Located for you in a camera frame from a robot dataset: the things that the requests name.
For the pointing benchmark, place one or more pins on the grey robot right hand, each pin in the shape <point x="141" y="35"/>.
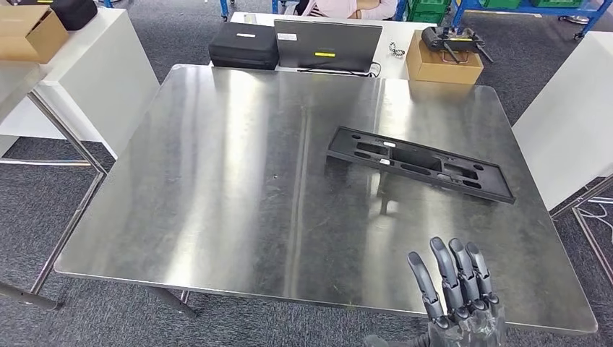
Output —
<point x="459" y="306"/>

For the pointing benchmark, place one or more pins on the black license plate bracket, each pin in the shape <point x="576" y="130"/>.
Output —
<point x="345" y="148"/>

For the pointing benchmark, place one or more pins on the stainless steel workbench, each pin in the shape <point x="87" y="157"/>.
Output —
<point x="239" y="191"/>

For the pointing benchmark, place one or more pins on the blue metal shelf rack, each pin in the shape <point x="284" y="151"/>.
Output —
<point x="550" y="9"/>

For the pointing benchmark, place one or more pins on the white panel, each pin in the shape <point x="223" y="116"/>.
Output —
<point x="565" y="120"/>

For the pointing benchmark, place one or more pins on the cardboard box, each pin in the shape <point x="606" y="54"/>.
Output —
<point x="24" y="40"/>
<point x="440" y="69"/>

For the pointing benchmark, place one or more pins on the white desk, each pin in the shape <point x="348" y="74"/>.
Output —
<point x="397" y="31"/>

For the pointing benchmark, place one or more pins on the black monitor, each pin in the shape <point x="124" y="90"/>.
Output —
<point x="330" y="40"/>

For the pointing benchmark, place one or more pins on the green plastic crate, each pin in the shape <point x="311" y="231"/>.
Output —
<point x="500" y="3"/>
<point x="555" y="2"/>
<point x="426" y="12"/>

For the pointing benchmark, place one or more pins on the person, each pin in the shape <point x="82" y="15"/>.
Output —
<point x="335" y="7"/>

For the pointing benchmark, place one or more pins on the black case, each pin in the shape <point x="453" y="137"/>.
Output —
<point x="244" y="45"/>

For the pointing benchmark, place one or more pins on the white cabinet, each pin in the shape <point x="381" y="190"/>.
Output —
<point x="105" y="72"/>

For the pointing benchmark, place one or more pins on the black bag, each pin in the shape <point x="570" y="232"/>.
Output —
<point x="74" y="12"/>

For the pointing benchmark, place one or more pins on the blue metal frame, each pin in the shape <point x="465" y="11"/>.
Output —
<point x="223" y="9"/>

